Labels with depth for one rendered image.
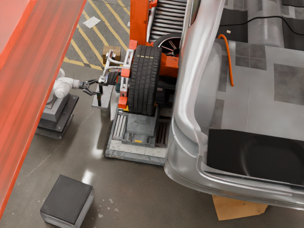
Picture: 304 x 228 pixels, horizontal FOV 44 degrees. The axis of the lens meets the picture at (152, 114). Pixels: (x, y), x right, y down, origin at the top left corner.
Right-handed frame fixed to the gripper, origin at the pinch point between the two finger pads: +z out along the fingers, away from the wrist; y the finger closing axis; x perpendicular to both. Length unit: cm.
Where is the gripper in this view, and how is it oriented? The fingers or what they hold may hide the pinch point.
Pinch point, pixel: (100, 87)
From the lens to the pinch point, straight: 368.3
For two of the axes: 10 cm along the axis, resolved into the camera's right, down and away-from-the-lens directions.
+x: 0.6, -5.9, -8.1
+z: 9.9, 1.5, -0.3
